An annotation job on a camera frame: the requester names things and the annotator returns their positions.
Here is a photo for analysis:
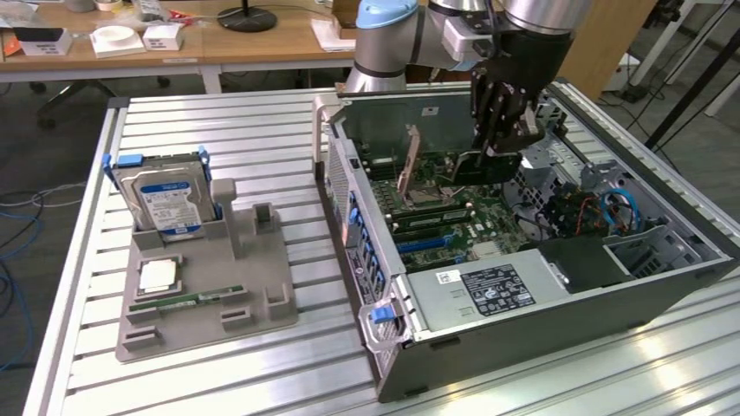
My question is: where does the green RAM stick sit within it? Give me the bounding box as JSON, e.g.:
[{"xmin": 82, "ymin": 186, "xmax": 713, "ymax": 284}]
[{"xmin": 126, "ymin": 283, "xmax": 247, "ymax": 312}]

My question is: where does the white box with black lid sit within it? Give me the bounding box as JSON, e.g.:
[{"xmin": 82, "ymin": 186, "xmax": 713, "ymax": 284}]
[{"xmin": 11, "ymin": 26, "xmax": 74, "ymax": 57}]

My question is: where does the hard disk in blue caddy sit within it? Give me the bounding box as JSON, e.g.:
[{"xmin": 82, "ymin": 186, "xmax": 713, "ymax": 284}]
[{"xmin": 101, "ymin": 146, "xmax": 225, "ymax": 243}]

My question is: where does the silver CPU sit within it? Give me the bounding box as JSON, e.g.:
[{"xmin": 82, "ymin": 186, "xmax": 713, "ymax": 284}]
[{"xmin": 139, "ymin": 259, "xmax": 178, "ymax": 292}]

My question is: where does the graphics card with black shroud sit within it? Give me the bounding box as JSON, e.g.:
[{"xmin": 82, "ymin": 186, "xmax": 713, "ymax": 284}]
[{"xmin": 395, "ymin": 124, "xmax": 521, "ymax": 194}]

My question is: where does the white square tray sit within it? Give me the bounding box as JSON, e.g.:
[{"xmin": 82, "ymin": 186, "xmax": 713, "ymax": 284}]
[{"xmin": 89, "ymin": 24, "xmax": 146, "ymax": 60}]

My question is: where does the grey parts rack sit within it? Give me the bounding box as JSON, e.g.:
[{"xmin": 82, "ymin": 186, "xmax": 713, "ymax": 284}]
[{"xmin": 114, "ymin": 177, "xmax": 301, "ymax": 364}]

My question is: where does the perforated metal disk bay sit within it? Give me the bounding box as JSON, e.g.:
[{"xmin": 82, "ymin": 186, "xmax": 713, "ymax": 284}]
[{"xmin": 499, "ymin": 101, "xmax": 585, "ymax": 209}]

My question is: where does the silver chipset heatsink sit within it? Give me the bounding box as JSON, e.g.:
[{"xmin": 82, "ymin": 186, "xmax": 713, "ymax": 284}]
[{"xmin": 470, "ymin": 241, "xmax": 505, "ymax": 261}]

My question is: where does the CPU socket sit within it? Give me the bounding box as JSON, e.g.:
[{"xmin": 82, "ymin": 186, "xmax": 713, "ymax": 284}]
[{"xmin": 402, "ymin": 181, "xmax": 457, "ymax": 210}]

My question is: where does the green motherboard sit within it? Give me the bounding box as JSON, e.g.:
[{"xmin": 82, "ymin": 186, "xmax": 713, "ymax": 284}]
[{"xmin": 361, "ymin": 146, "xmax": 538, "ymax": 272}]

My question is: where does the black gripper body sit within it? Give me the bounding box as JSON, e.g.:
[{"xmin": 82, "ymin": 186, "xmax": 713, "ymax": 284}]
[{"xmin": 482, "ymin": 32, "xmax": 574, "ymax": 94}]

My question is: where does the orange box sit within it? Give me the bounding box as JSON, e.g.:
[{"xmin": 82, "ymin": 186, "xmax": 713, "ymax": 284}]
[{"xmin": 0, "ymin": 32, "xmax": 21, "ymax": 62}]

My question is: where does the black lamp base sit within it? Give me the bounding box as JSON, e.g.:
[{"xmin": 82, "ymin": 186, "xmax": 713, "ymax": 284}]
[{"xmin": 215, "ymin": 0, "xmax": 278, "ymax": 34}]

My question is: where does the grey power supply unit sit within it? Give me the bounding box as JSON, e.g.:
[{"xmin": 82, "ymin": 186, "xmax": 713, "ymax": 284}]
[{"xmin": 403, "ymin": 250, "xmax": 570, "ymax": 335}]

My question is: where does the installed dark RAM stick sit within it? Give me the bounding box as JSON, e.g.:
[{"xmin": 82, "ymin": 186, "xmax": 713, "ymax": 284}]
[{"xmin": 395, "ymin": 206, "xmax": 470, "ymax": 233}]

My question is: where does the blue expansion slot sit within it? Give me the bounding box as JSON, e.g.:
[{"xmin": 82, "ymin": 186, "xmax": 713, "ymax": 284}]
[{"xmin": 395, "ymin": 236, "xmax": 453, "ymax": 256}]

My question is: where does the grey open disk bay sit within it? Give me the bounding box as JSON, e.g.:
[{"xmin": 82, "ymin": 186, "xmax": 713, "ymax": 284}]
[{"xmin": 599, "ymin": 224, "xmax": 706, "ymax": 279}]

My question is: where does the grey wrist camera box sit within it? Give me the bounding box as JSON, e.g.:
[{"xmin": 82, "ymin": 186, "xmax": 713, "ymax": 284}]
[{"xmin": 441, "ymin": 19, "xmax": 498, "ymax": 70}]

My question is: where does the white packet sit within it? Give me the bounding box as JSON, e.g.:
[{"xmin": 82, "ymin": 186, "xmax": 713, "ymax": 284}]
[{"xmin": 133, "ymin": 0, "xmax": 169, "ymax": 22}]

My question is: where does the black camera cable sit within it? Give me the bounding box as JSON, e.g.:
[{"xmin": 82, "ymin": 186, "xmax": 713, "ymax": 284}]
[{"xmin": 482, "ymin": 0, "xmax": 505, "ymax": 57}]

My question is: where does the wooden cabinet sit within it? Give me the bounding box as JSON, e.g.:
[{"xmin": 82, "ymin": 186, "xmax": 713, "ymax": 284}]
[{"xmin": 547, "ymin": 0, "xmax": 659, "ymax": 97}]

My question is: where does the black chair base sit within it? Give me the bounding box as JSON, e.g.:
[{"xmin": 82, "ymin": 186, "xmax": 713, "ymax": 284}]
[{"xmin": 27, "ymin": 77, "xmax": 171, "ymax": 129}]

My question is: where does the stack of papers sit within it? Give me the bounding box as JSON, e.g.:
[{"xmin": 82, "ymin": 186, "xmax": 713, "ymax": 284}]
[{"xmin": 309, "ymin": 16, "xmax": 357, "ymax": 53}]

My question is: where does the wooden desk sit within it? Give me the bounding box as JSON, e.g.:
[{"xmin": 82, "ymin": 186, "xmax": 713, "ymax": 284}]
[{"xmin": 0, "ymin": 0, "xmax": 518, "ymax": 94}]

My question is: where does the white floor cable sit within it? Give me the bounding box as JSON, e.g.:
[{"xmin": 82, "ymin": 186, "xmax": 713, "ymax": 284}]
[{"xmin": 0, "ymin": 181, "xmax": 87, "ymax": 209}]

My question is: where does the black stand pole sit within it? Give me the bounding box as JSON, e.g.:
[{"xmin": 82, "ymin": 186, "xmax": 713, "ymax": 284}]
[{"xmin": 643, "ymin": 0, "xmax": 740, "ymax": 153}]

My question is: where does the small white box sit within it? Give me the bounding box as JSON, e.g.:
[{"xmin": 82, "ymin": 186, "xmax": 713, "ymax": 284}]
[{"xmin": 141, "ymin": 23, "xmax": 186, "ymax": 52}]

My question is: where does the white desk frame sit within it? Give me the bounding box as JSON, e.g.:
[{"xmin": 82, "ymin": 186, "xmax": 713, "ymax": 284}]
[{"xmin": 626, "ymin": 0, "xmax": 740, "ymax": 118}]

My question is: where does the open black PC case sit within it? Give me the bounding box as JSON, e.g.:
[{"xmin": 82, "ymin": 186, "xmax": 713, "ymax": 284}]
[{"xmin": 310, "ymin": 76, "xmax": 740, "ymax": 404}]

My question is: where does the blue wire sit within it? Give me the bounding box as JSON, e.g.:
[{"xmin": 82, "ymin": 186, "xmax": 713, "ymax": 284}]
[{"xmin": 599, "ymin": 188, "xmax": 643, "ymax": 231}]

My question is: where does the brown cardboard box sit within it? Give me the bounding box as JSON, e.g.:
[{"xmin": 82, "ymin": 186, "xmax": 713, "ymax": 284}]
[{"xmin": 329, "ymin": 0, "xmax": 359, "ymax": 30}]

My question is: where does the red wire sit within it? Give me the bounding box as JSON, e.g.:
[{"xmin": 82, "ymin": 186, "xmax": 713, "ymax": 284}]
[{"xmin": 570, "ymin": 195, "xmax": 595, "ymax": 235}]

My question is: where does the blue floor cable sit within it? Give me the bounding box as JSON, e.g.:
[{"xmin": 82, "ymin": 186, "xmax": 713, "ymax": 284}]
[{"xmin": 0, "ymin": 207, "xmax": 45, "ymax": 374}]

